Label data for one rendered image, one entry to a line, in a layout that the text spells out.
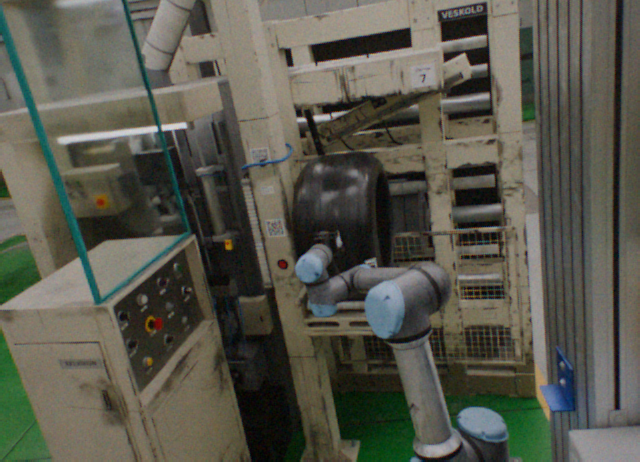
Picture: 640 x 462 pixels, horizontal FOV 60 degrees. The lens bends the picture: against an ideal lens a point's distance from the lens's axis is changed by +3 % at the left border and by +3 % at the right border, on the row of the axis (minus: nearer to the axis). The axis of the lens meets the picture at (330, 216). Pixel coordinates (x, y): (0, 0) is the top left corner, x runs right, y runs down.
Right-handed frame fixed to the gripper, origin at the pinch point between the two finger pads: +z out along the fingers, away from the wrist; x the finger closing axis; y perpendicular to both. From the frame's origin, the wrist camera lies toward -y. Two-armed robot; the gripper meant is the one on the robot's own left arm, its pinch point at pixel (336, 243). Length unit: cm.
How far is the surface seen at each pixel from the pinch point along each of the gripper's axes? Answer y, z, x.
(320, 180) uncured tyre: 21.0, 11.6, 6.2
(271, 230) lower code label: 1.5, 21.8, 32.4
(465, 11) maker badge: 76, 70, -48
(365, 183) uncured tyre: 18.2, 12.5, -10.0
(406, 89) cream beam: 49, 43, -24
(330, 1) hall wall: 240, 901, 202
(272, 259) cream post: -11.1, 23.5, 34.7
